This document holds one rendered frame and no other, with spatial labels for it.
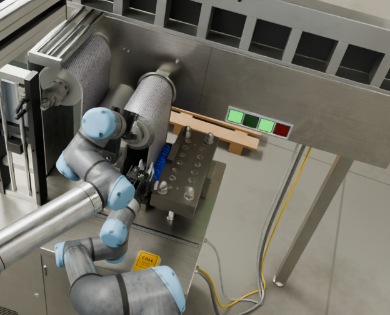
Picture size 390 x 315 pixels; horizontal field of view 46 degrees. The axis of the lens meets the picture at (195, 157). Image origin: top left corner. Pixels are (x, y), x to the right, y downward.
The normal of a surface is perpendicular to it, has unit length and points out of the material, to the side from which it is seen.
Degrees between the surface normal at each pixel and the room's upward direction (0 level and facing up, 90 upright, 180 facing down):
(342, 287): 0
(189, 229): 0
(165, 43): 90
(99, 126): 50
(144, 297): 34
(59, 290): 90
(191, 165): 0
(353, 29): 90
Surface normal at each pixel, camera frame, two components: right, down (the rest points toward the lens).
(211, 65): -0.25, 0.63
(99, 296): -0.25, -0.45
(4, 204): 0.17, -0.72
